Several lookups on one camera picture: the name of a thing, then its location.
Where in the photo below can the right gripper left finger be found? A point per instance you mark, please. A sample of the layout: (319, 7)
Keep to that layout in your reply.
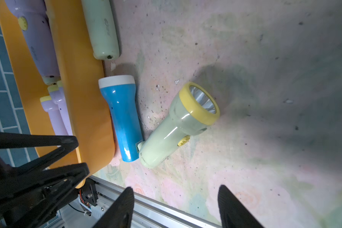
(120, 213)

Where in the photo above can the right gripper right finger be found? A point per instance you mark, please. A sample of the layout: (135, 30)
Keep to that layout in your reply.
(233, 214)

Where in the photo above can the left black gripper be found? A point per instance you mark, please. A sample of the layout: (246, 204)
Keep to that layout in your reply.
(28, 200)

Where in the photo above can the purple flashlight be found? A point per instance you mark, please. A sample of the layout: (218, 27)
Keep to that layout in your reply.
(57, 94)
(33, 22)
(54, 114)

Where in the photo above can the yellow plastic storage tray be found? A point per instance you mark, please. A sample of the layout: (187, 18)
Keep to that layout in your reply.
(80, 72)

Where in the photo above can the green flashlight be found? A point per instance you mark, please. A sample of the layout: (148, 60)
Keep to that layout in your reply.
(191, 112)
(101, 29)

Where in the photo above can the blue flashlight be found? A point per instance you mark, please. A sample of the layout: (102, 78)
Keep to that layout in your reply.
(119, 92)

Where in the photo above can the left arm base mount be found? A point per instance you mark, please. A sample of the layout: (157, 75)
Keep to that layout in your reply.
(88, 193)

